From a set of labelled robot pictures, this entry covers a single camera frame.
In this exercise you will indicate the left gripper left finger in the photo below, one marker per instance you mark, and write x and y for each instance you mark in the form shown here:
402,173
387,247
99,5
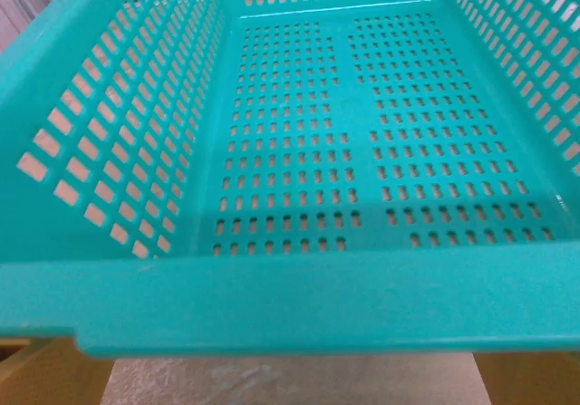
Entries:
41,378

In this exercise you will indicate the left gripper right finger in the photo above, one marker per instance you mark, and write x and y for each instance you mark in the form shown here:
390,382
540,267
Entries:
539,380

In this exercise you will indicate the teal perforated plastic basket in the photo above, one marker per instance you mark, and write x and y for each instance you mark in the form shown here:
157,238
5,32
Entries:
290,296

